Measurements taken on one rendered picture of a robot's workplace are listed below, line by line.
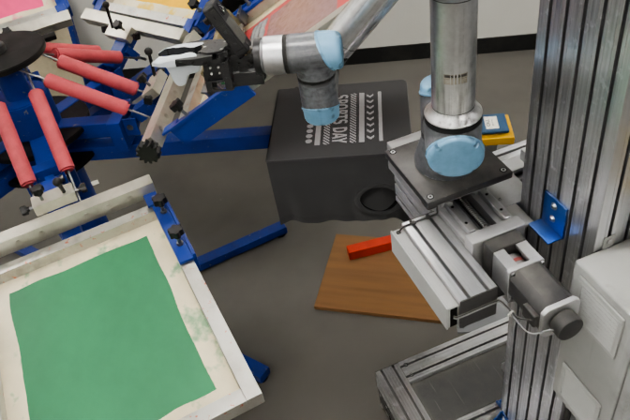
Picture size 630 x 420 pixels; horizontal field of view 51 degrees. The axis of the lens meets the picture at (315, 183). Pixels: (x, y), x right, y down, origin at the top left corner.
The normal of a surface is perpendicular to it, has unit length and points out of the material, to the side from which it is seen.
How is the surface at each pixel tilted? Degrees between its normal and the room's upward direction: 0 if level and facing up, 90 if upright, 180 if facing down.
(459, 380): 0
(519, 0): 90
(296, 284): 0
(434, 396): 0
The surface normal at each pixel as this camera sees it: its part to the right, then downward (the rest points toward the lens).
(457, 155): -0.04, 0.74
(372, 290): -0.13, -0.76
